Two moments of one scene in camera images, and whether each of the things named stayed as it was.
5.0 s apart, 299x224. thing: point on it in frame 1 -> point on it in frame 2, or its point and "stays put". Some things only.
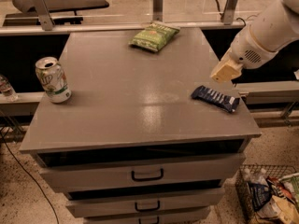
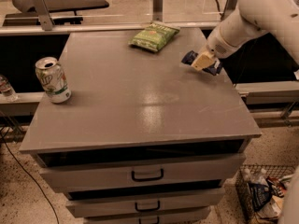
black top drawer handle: [146, 179] stays put
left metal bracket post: [47, 21] stays put
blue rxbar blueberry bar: [215, 98] -> [190, 57]
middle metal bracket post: [158, 5] stays put
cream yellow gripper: [248, 50] -> [219, 46]
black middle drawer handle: [149, 209] stays put
